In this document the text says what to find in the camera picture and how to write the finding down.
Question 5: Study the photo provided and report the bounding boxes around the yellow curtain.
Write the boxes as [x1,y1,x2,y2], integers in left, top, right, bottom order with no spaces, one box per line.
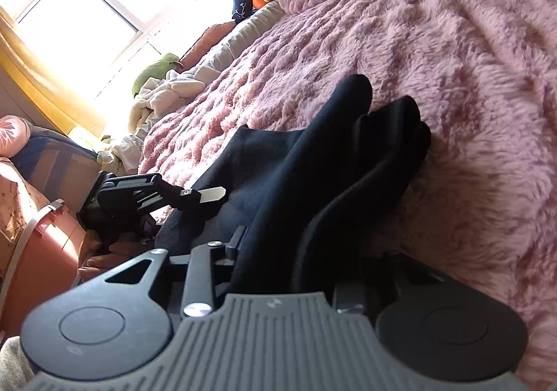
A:
[1,8,104,137]

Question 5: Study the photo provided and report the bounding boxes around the fluffy pink blanket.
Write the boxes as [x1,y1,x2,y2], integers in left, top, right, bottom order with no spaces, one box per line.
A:
[139,0,556,390]

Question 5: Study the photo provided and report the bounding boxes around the person's left hand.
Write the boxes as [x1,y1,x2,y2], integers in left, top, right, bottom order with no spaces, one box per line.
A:
[77,241,150,282]

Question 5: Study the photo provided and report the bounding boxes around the blue striped cushion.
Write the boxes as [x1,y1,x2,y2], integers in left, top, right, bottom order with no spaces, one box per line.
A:
[10,126,100,213]

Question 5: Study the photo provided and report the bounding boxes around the dark blue cloth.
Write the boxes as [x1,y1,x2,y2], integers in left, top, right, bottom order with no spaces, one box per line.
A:
[231,0,255,24]

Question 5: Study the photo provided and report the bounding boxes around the pile of white clothes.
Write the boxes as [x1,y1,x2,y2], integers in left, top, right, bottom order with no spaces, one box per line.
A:
[97,66,220,176]

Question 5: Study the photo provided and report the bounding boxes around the orange plastic bin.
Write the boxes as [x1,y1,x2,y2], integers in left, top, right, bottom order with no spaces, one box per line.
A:
[1,199,85,337]

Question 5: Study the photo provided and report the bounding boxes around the green plush toy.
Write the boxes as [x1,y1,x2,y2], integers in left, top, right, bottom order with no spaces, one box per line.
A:
[132,53,180,97]

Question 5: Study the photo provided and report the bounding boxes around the black pants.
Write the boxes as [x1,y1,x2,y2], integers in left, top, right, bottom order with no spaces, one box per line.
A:
[155,74,431,294]

